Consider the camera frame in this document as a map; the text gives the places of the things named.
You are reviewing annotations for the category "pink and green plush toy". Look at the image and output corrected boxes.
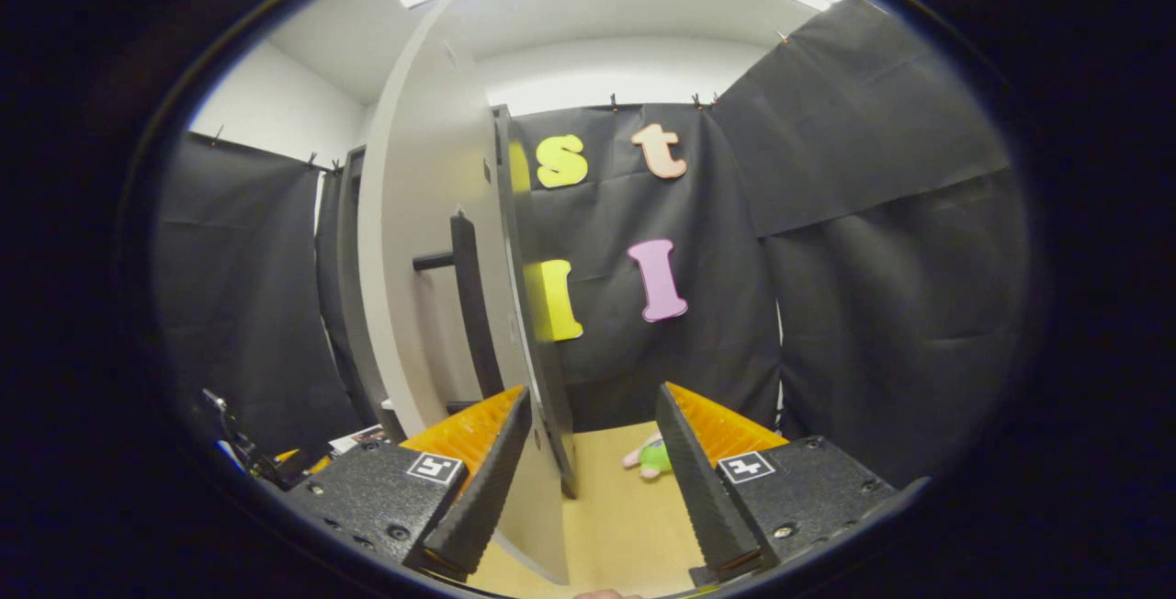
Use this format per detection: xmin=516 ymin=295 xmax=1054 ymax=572
xmin=622 ymin=434 xmax=673 ymax=480

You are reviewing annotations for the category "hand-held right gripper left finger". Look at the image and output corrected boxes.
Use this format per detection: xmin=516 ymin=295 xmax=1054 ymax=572
xmin=289 ymin=385 xmax=534 ymax=582

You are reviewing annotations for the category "black backdrop cloth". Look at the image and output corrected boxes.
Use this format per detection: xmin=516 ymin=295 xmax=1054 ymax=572
xmin=152 ymin=0 xmax=1030 ymax=490

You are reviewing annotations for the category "black door handle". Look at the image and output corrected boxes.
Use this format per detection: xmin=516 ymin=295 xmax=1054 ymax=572
xmin=413 ymin=211 xmax=504 ymax=402

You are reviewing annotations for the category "grey cabinet door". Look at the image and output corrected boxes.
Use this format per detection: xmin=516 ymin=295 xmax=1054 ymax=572
xmin=356 ymin=0 xmax=575 ymax=586

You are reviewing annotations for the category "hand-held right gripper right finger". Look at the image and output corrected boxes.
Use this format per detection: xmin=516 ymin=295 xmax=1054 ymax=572
xmin=655 ymin=381 xmax=899 ymax=586

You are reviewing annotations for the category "dark grey cabinet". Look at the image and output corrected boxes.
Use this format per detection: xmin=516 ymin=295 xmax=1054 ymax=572
xmin=317 ymin=107 xmax=580 ymax=501

